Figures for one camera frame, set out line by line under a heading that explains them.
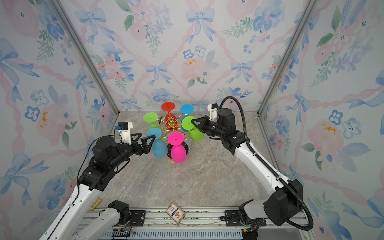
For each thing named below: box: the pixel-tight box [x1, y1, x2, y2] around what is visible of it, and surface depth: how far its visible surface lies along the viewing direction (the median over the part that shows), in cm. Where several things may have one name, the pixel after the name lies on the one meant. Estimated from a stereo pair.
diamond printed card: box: [165, 202, 186, 224], surface depth 76 cm
